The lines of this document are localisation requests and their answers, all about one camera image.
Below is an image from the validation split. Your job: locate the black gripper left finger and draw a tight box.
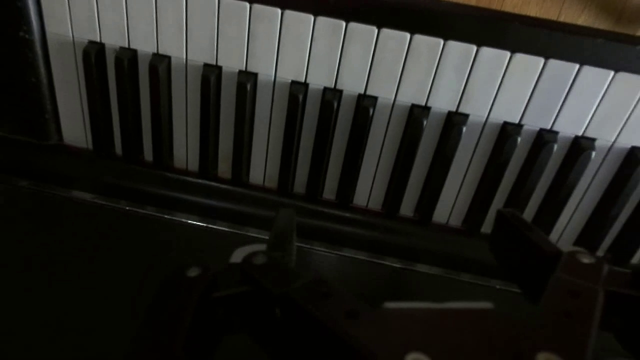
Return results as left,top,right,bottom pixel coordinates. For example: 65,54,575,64
246,207,357,328

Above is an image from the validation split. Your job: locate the black upright piano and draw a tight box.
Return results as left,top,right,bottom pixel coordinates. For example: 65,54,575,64
0,0,640,360

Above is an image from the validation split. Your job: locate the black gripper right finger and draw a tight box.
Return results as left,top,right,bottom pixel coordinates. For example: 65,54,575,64
491,207,611,360

